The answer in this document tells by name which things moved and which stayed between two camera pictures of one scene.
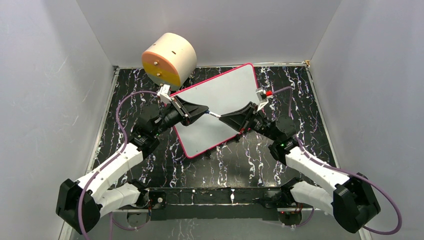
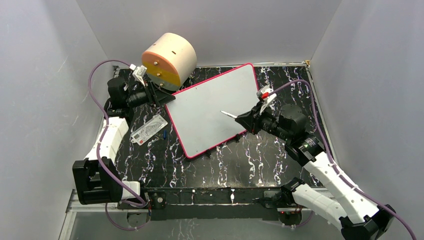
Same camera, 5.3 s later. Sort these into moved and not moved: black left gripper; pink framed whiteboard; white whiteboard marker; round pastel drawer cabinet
Moved: white whiteboard marker; black left gripper
Not moved: pink framed whiteboard; round pastel drawer cabinet
